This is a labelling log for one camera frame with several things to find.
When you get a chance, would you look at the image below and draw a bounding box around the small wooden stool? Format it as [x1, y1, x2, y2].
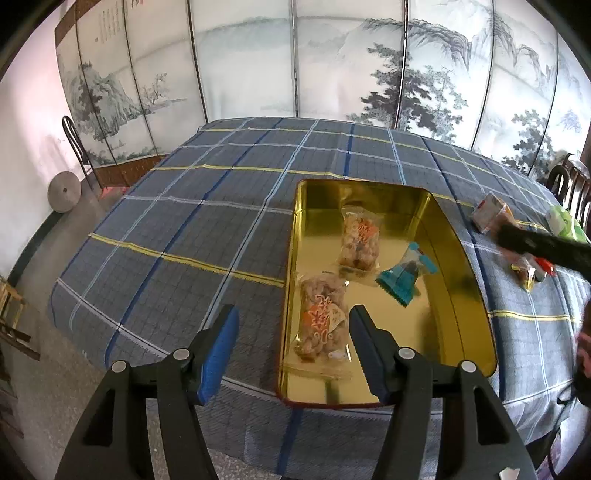
[0, 278, 40, 361]

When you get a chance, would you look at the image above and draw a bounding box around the teal candy packet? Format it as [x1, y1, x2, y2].
[376, 242, 439, 307]

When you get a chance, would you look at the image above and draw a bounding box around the orange snack packet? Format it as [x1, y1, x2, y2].
[470, 193, 515, 234]

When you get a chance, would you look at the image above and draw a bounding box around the plaid grey tablecloth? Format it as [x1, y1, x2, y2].
[48, 118, 590, 479]

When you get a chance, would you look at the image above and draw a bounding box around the black metal stand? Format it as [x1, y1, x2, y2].
[61, 115, 103, 192]

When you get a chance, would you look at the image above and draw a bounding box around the large fried twist bag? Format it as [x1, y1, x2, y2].
[290, 272, 352, 380]

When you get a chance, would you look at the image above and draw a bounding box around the painted folding screen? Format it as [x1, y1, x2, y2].
[55, 1, 590, 186]

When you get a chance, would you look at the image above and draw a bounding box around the green tissue pack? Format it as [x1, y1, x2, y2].
[546, 205, 590, 244]

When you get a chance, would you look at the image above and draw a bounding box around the round grey disc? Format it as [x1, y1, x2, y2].
[47, 171, 81, 213]

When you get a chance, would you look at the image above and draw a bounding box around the yellow cake packet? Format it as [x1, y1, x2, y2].
[511, 257, 536, 293]

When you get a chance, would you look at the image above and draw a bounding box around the small fried twist bag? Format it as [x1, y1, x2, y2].
[338, 204, 382, 277]

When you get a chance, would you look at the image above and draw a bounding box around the dark wooden chair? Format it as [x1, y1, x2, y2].
[545, 154, 590, 226]

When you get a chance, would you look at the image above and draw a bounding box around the gold tin red toffee box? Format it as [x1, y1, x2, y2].
[276, 179, 497, 409]

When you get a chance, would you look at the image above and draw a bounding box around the red snack pack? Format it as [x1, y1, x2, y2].
[534, 257, 556, 276]

